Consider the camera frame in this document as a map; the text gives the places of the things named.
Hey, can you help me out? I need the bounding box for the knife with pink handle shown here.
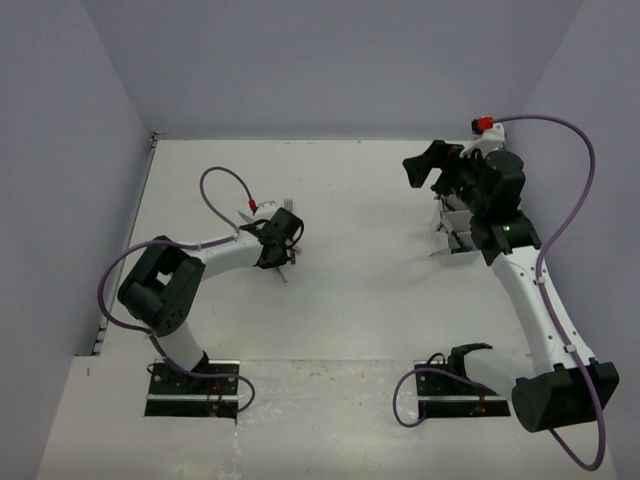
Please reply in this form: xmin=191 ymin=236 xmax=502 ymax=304
xmin=238 ymin=207 xmax=305 ymax=254

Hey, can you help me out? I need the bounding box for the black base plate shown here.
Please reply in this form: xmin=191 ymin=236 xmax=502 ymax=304
xmin=144 ymin=360 xmax=240 ymax=420
xmin=415 ymin=372 xmax=511 ymax=420

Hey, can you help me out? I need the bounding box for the white divided utensil container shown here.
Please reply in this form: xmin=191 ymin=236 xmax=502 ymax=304
xmin=430 ymin=195 xmax=481 ymax=267

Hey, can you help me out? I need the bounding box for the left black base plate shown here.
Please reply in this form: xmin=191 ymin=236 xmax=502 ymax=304
xmin=144 ymin=360 xmax=240 ymax=420

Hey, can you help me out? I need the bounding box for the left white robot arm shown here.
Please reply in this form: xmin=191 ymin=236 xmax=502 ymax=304
xmin=117 ymin=207 xmax=304 ymax=393

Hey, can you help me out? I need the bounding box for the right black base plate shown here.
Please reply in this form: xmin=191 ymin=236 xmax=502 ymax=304
xmin=415 ymin=372 xmax=511 ymax=420

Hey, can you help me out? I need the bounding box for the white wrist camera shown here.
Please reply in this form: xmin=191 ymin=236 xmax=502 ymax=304
xmin=459 ymin=116 xmax=506 ymax=158
xmin=252 ymin=200 xmax=280 ymax=220

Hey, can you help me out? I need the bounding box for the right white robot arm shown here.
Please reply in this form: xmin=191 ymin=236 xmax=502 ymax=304
xmin=402 ymin=140 xmax=619 ymax=432

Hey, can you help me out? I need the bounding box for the fork with dark handle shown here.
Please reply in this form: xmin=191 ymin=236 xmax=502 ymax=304
xmin=283 ymin=198 xmax=296 ymax=264

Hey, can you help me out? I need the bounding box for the knife with dark handle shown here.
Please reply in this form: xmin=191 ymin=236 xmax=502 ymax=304
xmin=429 ymin=249 xmax=454 ymax=258

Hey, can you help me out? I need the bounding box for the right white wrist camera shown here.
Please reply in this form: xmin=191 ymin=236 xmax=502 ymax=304
xmin=459 ymin=116 xmax=506 ymax=158

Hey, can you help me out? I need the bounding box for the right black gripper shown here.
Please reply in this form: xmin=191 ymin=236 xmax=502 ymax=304
xmin=404 ymin=139 xmax=491 ymax=215

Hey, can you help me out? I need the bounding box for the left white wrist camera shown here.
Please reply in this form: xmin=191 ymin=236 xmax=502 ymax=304
xmin=252 ymin=200 xmax=280 ymax=220

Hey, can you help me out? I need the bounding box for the knife with teal handle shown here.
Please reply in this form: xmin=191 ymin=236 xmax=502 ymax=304
xmin=275 ymin=267 xmax=288 ymax=284

